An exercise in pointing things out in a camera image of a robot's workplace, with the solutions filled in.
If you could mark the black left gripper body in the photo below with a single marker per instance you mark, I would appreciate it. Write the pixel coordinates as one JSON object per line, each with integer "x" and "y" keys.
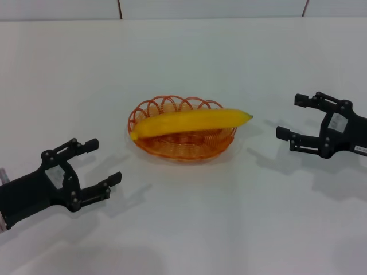
{"x": 31, "y": 192}

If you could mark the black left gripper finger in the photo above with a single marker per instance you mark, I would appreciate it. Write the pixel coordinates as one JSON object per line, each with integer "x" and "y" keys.
{"x": 83, "y": 146}
{"x": 97, "y": 192}

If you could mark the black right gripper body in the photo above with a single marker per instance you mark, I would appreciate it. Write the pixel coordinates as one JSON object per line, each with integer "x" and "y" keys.
{"x": 347, "y": 134}

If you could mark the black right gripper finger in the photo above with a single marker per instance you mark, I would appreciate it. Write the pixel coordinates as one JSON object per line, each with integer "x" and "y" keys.
{"x": 304, "y": 143}
{"x": 321, "y": 101}

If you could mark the orange woven plastic basket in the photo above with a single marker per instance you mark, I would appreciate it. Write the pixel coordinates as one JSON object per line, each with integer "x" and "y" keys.
{"x": 177, "y": 151}

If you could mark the yellow banana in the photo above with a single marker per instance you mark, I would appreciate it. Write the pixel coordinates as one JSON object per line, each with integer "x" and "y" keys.
{"x": 186, "y": 121}

